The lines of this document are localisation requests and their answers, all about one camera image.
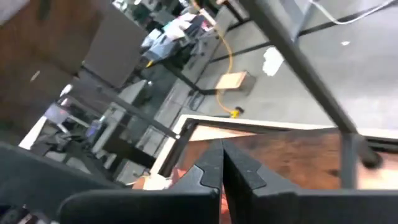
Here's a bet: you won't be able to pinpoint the yellow cable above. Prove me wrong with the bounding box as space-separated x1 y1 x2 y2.
190 0 245 119

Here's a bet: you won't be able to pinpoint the white paper scrap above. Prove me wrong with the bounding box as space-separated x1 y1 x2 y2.
262 45 285 77

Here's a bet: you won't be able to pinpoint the wooden block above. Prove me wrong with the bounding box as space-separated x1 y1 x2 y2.
215 70 257 96

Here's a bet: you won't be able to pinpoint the white cable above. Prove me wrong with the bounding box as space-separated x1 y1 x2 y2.
308 0 398 26

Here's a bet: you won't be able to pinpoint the black metal shelf, wooden boards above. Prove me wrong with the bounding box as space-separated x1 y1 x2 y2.
174 0 398 190

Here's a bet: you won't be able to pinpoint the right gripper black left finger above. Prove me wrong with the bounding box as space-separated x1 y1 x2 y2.
58 138 224 224

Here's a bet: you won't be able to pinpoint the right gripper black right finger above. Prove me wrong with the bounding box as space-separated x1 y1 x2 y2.
221 139 398 224

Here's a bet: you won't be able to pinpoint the grey partition panel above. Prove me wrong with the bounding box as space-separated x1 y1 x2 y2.
83 2 149 90

